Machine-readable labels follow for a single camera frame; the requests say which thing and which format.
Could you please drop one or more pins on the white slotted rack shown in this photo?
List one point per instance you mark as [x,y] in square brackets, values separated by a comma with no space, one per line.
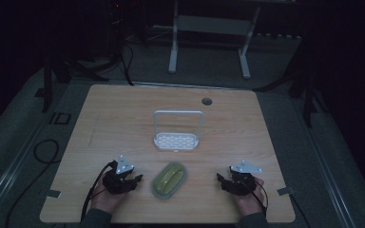
[176,141]

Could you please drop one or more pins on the grey tape piece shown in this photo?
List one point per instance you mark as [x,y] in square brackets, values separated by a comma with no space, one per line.
[53,193]
[285,190]

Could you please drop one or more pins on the yellow-green oval container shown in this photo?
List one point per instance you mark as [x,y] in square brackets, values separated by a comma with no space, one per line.
[169,180]

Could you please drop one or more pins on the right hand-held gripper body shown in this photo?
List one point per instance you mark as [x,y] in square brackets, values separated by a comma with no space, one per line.
[242,181]

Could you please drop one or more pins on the person's left hand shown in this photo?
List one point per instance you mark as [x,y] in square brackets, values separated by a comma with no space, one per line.
[106,200]

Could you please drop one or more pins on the black tripod stand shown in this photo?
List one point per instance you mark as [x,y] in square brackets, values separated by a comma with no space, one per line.
[48,85]
[307,98]

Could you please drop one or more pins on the white metal stand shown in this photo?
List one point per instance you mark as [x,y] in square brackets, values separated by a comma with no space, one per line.
[209,25]

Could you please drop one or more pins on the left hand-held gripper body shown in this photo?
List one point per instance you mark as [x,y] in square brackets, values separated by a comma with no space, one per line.
[118,182]

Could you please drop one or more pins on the person's right hand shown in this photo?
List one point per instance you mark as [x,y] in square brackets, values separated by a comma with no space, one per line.
[250,202]

